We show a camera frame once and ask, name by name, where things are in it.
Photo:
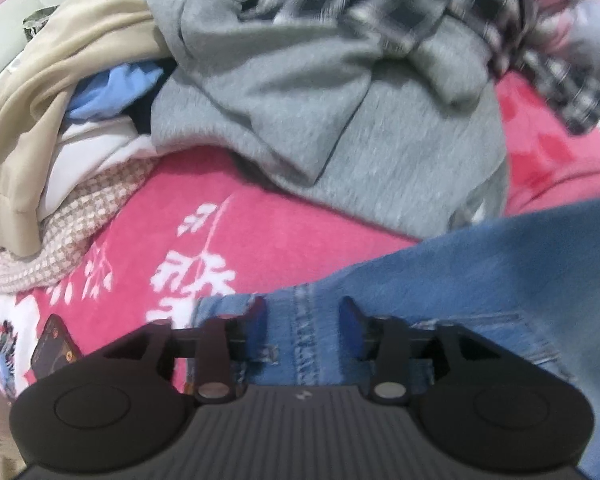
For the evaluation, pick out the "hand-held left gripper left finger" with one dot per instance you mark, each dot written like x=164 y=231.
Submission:
x=256 y=325

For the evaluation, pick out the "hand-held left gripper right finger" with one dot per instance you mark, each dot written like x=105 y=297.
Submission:
x=351 y=327

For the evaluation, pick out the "blue jeans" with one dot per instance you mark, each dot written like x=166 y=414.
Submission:
x=480 y=270

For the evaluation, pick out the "pink floral bed sheet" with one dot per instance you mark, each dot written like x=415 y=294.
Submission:
x=280 y=230

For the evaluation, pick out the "grey sweatshirt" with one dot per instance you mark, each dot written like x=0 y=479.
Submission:
x=380 y=150

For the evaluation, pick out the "black smartphone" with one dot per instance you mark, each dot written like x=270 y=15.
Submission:
x=55 y=345

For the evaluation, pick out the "beige checkered cloth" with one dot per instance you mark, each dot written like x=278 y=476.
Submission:
x=80 y=220

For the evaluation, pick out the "dark navy cloth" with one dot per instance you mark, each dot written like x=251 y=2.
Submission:
x=142 y=117

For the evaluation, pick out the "white cloth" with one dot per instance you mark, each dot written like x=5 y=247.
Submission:
x=85 y=150

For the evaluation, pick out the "light blue cloth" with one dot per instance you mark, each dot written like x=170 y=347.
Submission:
x=110 y=90

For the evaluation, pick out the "beige garment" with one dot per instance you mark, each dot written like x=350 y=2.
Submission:
x=40 y=85

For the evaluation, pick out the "pink patterned quilt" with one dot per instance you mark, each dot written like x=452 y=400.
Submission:
x=590 y=45

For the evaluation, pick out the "grey patterned cloth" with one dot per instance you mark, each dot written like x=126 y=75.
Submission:
x=37 y=22

